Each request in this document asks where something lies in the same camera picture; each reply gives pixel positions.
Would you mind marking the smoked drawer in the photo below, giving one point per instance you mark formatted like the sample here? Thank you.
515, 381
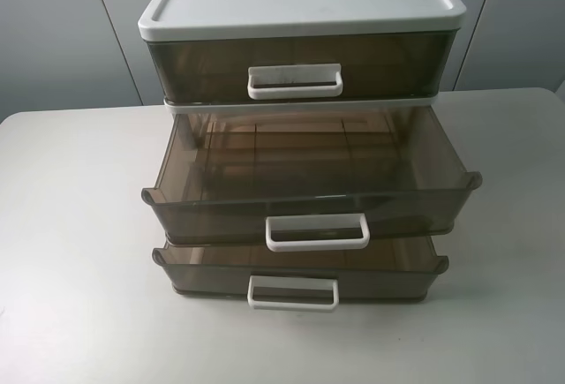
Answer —
399, 270
336, 67
256, 178

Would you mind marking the white plastic drawer cabinet frame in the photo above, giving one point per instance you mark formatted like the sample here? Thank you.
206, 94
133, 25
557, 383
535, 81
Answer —
206, 20

